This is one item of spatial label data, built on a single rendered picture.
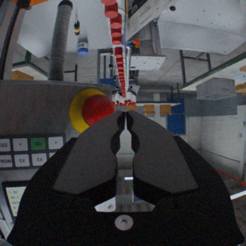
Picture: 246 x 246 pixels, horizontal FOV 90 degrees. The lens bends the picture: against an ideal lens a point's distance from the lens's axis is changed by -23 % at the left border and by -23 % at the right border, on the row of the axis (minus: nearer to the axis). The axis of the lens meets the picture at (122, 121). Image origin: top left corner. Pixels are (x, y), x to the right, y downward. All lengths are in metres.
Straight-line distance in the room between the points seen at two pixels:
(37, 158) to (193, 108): 8.56
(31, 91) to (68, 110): 0.05
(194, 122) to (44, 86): 8.57
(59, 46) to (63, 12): 0.08
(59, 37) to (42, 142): 0.20
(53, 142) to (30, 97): 0.06
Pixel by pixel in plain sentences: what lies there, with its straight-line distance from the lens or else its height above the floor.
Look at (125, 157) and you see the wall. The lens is 7.89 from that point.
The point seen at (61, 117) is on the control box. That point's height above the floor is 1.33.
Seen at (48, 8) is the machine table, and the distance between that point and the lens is 0.79.
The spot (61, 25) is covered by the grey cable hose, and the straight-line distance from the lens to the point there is 0.33.
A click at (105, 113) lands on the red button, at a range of 0.17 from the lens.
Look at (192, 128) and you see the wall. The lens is 8.62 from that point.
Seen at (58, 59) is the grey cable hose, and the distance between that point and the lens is 0.30.
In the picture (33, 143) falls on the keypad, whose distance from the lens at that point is 0.18.
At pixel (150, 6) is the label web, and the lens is 0.49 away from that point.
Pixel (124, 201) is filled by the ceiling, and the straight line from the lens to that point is 4.66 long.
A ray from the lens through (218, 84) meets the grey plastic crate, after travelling 2.18.
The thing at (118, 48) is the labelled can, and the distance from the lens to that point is 0.63.
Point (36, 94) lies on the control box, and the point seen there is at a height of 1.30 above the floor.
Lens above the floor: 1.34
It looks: level
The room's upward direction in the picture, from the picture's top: 179 degrees clockwise
